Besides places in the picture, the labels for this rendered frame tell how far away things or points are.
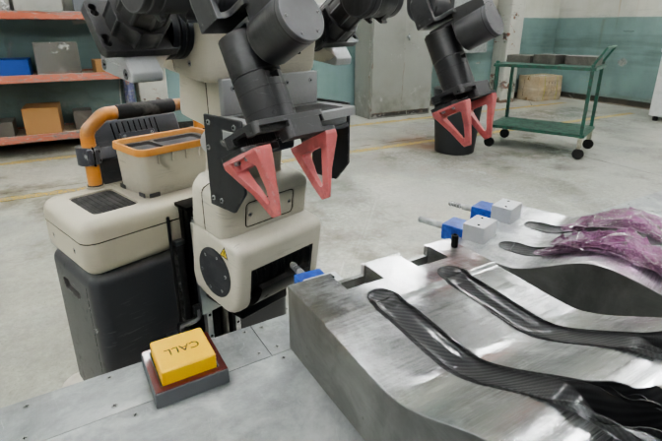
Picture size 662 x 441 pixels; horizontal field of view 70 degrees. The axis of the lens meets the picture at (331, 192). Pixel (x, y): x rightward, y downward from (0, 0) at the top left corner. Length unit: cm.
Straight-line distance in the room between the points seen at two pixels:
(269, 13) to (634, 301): 54
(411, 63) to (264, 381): 620
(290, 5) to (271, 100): 10
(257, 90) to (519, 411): 38
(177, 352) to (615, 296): 53
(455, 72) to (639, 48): 783
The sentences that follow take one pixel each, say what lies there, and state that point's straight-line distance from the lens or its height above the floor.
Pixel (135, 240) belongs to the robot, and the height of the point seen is 75.
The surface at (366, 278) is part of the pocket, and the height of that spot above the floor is 87.
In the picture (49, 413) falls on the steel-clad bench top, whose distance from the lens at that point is 62.
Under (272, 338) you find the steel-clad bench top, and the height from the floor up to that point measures 80.
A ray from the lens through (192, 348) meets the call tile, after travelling 58.
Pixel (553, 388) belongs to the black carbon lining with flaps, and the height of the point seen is 92.
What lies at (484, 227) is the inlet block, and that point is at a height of 88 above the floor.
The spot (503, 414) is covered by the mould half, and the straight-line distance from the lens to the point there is 39.
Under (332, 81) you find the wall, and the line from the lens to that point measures 658.
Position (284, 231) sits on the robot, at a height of 80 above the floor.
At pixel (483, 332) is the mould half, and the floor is 88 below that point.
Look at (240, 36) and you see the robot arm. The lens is 54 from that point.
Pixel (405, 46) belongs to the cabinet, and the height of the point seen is 92.
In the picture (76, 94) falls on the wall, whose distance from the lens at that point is 581.
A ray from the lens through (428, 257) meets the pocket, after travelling 69.
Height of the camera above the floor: 118
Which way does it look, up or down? 20 degrees down
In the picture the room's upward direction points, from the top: straight up
